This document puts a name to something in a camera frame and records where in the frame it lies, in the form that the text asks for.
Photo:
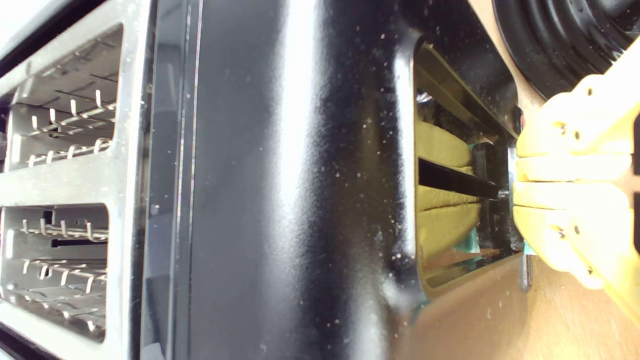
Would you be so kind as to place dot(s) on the black two-slot toaster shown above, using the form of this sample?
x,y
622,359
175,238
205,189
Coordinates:
x,y
280,175

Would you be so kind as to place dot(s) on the black plate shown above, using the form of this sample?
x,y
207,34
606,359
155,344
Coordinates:
x,y
555,35

